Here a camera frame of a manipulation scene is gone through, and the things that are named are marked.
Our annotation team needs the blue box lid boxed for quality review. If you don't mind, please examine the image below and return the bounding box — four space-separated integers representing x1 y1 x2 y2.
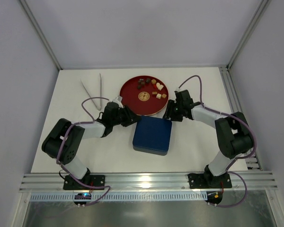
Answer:
132 116 172 151

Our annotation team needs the aluminium left frame post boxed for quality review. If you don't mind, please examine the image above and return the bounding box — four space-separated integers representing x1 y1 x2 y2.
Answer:
18 0 62 70

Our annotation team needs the aluminium frame post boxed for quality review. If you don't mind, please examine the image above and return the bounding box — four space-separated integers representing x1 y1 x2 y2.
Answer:
18 0 62 70
227 0 271 70

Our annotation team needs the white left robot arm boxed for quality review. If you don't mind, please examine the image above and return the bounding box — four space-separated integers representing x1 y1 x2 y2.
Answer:
41 102 141 186

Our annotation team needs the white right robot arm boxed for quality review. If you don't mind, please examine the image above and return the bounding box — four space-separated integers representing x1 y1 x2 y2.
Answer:
163 90 255 189

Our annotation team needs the aluminium right frame post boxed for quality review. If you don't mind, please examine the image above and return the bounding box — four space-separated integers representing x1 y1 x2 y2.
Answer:
227 0 271 70

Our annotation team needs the aluminium rail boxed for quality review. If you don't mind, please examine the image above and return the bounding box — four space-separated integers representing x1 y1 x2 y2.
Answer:
219 66 262 171
19 171 278 192

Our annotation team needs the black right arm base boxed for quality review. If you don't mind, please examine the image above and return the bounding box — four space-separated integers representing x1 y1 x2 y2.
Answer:
188 172 232 189

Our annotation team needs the right controller board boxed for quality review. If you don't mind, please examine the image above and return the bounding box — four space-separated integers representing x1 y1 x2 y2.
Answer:
205 191 223 205

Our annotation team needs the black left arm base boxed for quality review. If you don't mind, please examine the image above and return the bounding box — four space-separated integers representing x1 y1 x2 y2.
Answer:
63 174 105 190

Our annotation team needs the blue chocolate box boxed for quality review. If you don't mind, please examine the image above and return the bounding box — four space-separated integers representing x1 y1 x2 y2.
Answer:
133 147 168 156

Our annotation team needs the aluminium right side rail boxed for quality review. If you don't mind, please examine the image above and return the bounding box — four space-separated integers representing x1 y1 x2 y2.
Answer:
219 66 262 171

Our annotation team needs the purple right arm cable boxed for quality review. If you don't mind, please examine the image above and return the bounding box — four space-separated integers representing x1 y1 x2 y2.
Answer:
179 75 257 208

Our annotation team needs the dark brown chocolate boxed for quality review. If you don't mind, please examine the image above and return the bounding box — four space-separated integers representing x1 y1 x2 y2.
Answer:
138 81 145 86

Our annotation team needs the slotted cable duct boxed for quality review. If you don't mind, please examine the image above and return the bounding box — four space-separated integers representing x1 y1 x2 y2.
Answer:
29 191 207 202

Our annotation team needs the aluminium front rail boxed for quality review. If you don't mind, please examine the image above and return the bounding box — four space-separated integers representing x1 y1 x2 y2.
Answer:
19 171 278 192

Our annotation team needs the left controller board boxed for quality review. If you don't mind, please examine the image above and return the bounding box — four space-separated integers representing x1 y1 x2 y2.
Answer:
74 192 91 206

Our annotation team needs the round red tray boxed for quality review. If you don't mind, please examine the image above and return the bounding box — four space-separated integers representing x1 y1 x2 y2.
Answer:
119 75 169 116

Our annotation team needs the controller board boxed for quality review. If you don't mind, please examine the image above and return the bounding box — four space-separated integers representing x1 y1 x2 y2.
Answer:
205 191 223 205
74 192 91 206

